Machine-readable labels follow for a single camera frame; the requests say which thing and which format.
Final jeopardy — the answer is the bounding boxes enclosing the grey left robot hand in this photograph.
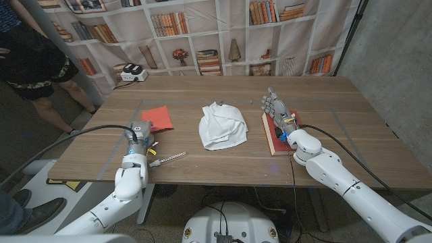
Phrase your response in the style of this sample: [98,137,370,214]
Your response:
[124,120,159,157]

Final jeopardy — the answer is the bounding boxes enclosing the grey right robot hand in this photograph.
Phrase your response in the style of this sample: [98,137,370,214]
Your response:
[261,86,300,136]

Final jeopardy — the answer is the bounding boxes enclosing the red origami paper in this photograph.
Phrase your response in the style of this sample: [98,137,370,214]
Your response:
[140,105,175,132]

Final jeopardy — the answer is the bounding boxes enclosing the red notebook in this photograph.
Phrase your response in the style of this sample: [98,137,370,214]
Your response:
[261,109,303,157]

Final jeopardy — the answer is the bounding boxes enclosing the white crumpled towel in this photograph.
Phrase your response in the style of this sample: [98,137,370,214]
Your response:
[198,101,249,151]

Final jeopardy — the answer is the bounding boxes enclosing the white striped pen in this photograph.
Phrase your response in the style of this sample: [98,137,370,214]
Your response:
[149,151,187,169]

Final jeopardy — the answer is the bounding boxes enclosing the white power strip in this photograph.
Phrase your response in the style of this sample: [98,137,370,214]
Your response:
[119,63,149,82]

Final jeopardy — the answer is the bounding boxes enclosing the white table leg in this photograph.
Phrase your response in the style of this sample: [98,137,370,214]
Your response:
[136,184,156,225]

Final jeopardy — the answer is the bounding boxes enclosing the yellow flat floor item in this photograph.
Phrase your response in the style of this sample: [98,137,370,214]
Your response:
[46,178,82,192]

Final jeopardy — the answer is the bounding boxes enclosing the white rounded base platform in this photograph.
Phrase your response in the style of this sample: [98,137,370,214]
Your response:
[20,159,115,236]

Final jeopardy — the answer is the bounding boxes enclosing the black backdrop stand pole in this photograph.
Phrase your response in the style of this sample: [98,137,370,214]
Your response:
[332,0,369,77]

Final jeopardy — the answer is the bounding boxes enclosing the dark table leg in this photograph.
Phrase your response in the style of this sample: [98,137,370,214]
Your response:
[308,188,328,232]

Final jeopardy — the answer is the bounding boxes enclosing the printed bookshelf backdrop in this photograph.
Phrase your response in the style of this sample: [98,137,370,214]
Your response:
[35,0,362,97]

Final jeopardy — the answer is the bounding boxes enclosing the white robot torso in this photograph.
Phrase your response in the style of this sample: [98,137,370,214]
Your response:
[181,201,280,243]

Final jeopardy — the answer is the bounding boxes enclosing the person in jeans and shoes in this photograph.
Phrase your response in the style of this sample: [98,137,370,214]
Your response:
[0,188,68,236]

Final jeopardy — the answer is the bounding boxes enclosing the standing person in black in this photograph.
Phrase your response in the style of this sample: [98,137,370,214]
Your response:
[0,0,99,136]

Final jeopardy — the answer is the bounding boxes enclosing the black power strip cable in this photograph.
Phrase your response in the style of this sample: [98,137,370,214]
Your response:
[113,78,139,91]

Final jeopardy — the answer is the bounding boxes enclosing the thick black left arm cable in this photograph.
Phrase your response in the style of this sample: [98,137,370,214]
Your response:
[0,124,139,188]

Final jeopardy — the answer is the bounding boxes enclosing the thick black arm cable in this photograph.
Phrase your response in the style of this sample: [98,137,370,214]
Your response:
[298,123,432,222]
[0,124,139,188]

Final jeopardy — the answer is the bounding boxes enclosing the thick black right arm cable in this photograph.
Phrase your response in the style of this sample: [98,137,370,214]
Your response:
[298,123,432,222]

